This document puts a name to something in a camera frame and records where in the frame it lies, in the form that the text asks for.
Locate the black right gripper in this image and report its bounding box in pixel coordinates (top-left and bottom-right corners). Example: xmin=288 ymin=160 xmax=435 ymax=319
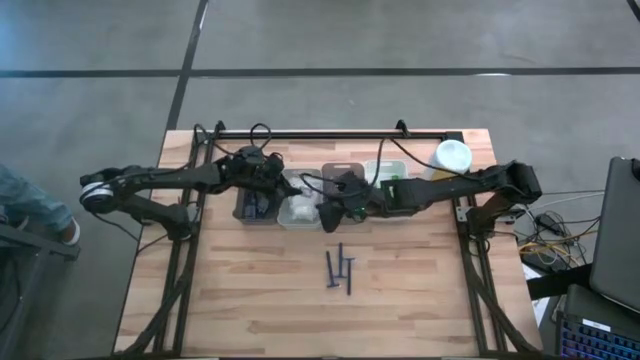
xmin=317 ymin=170 xmax=389 ymax=235

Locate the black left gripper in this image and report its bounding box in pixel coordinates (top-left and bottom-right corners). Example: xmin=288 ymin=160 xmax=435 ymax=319
xmin=219 ymin=144 xmax=305 ymax=214

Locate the white packets cluster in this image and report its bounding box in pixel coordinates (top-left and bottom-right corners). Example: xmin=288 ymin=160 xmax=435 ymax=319
xmin=288 ymin=203 xmax=314 ymax=222

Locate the dark blue razor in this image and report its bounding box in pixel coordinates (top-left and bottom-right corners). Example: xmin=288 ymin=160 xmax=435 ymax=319
xmin=335 ymin=241 xmax=347 ymax=280

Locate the light grey plastic bin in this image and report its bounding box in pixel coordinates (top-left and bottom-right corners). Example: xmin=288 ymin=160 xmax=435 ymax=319
xmin=277 ymin=168 xmax=325 ymax=232

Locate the dark grey plastic bin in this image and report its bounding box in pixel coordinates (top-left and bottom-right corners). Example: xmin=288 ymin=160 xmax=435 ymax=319
xmin=321 ymin=161 xmax=366 ymax=224
xmin=233 ymin=185 xmax=281 ymax=225

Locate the white plastic bin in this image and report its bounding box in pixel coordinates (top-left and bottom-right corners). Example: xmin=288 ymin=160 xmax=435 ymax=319
xmin=363 ymin=158 xmax=411 ymax=221

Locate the white yellow wipes canister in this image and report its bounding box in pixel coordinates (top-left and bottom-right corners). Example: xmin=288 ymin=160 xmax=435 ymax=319
xmin=429 ymin=139 xmax=474 ymax=182

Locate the black power adapter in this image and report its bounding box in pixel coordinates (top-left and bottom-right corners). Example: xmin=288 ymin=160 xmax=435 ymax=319
xmin=533 ymin=212 xmax=565 ymax=237

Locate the white paper sheet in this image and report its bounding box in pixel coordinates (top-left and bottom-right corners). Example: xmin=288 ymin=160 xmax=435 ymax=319
xmin=522 ymin=264 xmax=549 ymax=326

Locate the person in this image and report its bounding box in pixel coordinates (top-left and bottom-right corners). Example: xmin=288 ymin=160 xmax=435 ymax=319
xmin=0 ymin=163 xmax=82 ymax=247

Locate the grey laptop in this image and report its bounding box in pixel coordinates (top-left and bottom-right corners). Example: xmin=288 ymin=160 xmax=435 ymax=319
xmin=588 ymin=155 xmax=640 ymax=315

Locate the backlit keyboard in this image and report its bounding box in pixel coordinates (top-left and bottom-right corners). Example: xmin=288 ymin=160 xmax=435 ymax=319
xmin=555 ymin=310 xmax=640 ymax=360

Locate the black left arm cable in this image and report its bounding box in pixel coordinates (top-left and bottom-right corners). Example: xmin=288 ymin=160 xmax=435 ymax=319
xmin=192 ymin=122 xmax=274 ymax=166

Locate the black aluminium table frame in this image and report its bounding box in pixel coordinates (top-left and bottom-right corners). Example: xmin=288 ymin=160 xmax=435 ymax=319
xmin=113 ymin=118 xmax=546 ymax=360

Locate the yellow cable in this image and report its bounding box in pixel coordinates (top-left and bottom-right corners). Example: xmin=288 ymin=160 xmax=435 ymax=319
xmin=517 ymin=238 xmax=574 ymax=264

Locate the black strap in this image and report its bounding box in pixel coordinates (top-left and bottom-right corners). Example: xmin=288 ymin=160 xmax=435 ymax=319
xmin=525 ymin=263 xmax=594 ymax=302

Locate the white cable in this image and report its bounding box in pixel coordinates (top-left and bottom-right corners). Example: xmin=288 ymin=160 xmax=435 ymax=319
xmin=519 ymin=191 xmax=609 ymax=214

